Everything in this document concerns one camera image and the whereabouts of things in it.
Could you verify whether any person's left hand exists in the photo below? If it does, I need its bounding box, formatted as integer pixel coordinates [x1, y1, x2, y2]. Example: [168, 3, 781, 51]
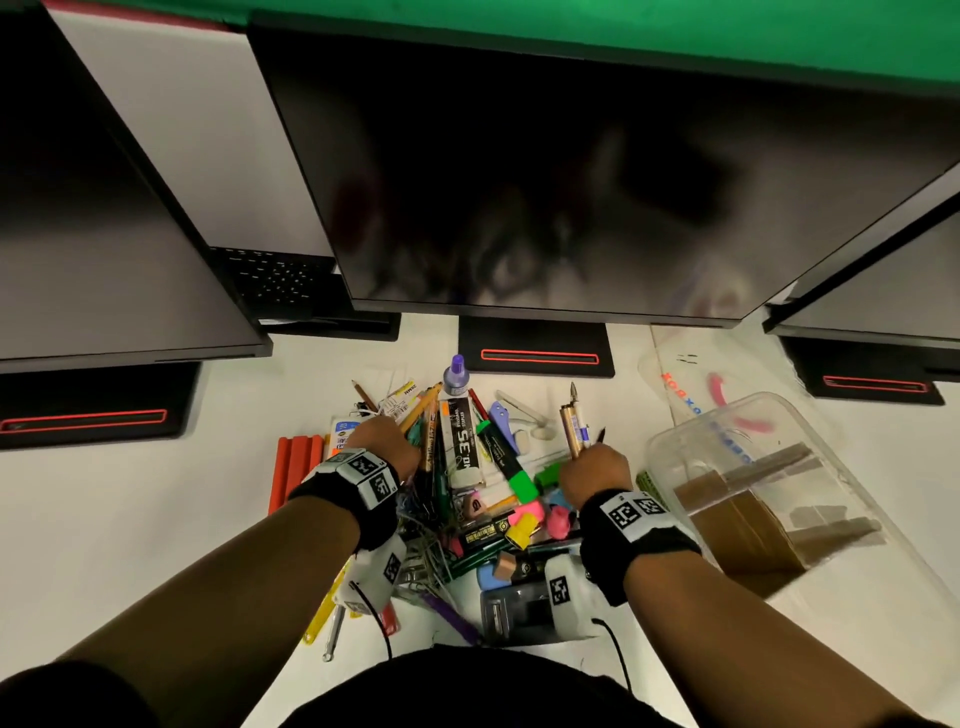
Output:
[343, 414, 423, 483]

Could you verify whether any person's right hand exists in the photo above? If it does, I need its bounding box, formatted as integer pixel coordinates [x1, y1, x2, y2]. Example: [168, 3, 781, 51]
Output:
[558, 442, 635, 513]

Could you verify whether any white glue bottle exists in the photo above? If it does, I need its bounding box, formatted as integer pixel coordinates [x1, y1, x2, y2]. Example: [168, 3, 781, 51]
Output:
[329, 416, 369, 457]

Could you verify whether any long black staple box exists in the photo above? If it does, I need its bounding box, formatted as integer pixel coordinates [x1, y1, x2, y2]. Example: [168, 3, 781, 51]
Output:
[438, 395, 487, 487]

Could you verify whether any green highlighter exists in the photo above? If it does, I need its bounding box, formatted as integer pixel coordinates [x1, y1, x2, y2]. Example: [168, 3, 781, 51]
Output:
[476, 419, 541, 505]

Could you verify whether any white plastic clip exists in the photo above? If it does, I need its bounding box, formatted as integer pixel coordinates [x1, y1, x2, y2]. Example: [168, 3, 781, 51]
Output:
[494, 389, 558, 442]

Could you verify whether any pile of coloured paper clips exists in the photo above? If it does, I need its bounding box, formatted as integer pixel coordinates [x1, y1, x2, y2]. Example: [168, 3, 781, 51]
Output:
[302, 378, 601, 665]

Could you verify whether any blue staple remover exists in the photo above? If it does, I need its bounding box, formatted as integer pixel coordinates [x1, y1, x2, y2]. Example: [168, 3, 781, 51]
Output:
[488, 401, 523, 455]

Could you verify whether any black stapler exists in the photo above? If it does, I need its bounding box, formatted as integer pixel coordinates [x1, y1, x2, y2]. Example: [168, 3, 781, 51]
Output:
[479, 577, 571, 646]

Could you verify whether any yellow plastic fastener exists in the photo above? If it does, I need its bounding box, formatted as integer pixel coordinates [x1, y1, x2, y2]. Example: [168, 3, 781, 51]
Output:
[302, 562, 352, 646]

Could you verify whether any purple plastic clip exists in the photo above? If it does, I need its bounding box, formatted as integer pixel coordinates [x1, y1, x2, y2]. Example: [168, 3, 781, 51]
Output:
[419, 588, 481, 646]

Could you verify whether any clear plastic storage box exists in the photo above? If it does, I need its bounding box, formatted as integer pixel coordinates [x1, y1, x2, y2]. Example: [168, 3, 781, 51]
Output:
[643, 391, 960, 688]

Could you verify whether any person's right forearm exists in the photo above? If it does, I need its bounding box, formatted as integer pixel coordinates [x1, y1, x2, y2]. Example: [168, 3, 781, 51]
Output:
[620, 551, 935, 728]

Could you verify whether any person's left forearm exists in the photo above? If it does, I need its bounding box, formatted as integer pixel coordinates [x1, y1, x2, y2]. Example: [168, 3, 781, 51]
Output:
[52, 493, 363, 728]

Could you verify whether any person's black clothing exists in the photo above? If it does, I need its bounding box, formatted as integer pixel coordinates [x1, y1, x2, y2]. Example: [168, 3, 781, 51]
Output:
[0, 643, 684, 728]

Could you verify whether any white desk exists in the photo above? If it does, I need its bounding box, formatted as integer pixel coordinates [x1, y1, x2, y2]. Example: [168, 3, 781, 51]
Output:
[0, 311, 960, 728]

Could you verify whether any black marker wristband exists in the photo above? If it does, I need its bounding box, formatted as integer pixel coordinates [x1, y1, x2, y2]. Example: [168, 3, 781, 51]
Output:
[287, 447, 403, 553]
[577, 487, 703, 607]

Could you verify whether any black keyboard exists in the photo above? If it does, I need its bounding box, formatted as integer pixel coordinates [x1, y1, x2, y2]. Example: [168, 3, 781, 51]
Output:
[212, 245, 354, 322]
[258, 311, 403, 343]

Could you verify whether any clear plastic lid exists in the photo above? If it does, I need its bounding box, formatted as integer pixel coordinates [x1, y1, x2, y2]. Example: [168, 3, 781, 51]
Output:
[637, 323, 819, 451]

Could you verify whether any black computer monitor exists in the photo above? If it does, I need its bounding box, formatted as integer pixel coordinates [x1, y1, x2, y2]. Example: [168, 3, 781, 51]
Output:
[0, 0, 274, 374]
[247, 22, 960, 329]
[762, 161, 960, 350]

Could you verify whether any green backdrop cloth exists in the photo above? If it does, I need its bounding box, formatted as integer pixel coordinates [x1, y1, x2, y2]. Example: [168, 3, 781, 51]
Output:
[97, 0, 960, 84]

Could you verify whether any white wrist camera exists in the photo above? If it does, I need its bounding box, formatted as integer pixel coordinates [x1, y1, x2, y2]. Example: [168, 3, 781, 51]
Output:
[335, 533, 409, 618]
[543, 551, 601, 643]

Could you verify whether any black cable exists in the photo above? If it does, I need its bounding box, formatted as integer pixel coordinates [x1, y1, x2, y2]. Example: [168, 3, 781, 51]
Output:
[348, 581, 395, 661]
[592, 616, 635, 691]

